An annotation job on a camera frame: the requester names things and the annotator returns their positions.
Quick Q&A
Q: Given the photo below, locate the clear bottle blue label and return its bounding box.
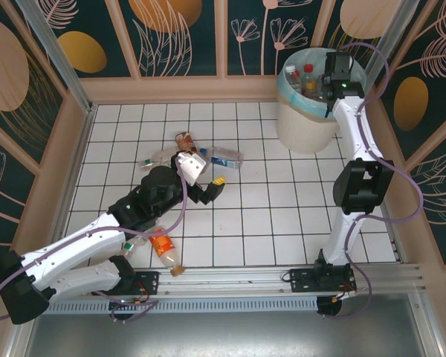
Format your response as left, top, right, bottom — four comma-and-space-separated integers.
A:
198, 146, 244, 170

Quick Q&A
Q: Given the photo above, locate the clear bottle red star label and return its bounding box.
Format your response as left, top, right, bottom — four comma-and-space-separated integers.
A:
303, 62, 317, 85

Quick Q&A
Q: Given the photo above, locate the orange label juice bottle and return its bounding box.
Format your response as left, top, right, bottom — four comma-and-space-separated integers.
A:
148, 227, 187, 278

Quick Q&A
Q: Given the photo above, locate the clear bottle white red label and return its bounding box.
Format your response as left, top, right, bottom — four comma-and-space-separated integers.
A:
285, 63, 302, 92

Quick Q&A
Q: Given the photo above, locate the brown chocolate drink bottle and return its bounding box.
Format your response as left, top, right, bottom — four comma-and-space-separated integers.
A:
174, 132, 198, 154

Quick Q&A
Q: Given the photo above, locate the white ribbed waste bin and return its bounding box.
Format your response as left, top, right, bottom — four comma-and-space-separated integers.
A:
275, 94, 343, 154

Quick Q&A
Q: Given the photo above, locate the small controller board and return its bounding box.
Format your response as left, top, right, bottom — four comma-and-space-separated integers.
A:
109, 297, 144, 312

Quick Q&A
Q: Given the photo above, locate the steel sheet panel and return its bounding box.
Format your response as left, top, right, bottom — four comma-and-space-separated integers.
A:
5, 292, 445, 357

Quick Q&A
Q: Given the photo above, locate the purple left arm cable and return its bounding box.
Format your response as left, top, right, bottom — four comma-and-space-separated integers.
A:
0, 155, 190, 323

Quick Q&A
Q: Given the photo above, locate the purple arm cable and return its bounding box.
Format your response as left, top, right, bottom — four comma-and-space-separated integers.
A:
321, 40, 424, 321
0, 155, 190, 323

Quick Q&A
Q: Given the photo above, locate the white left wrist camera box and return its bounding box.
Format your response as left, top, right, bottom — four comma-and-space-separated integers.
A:
175, 150, 206, 187

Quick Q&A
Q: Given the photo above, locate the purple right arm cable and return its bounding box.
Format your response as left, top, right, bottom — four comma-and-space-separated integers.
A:
321, 40, 424, 321

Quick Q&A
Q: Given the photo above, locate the aluminium side rail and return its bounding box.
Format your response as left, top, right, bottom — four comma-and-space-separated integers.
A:
356, 111, 410, 266
57, 103, 98, 271

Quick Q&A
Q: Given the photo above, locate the aluminium frame post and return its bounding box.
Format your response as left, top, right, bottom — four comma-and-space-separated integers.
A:
14, 0, 98, 113
367, 0, 419, 66

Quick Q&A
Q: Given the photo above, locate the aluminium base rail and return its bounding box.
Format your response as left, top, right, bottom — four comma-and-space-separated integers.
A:
20, 263, 430, 298

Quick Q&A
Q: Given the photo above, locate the grey slotted cable duct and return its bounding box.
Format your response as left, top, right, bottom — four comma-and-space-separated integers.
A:
36, 297, 320, 314

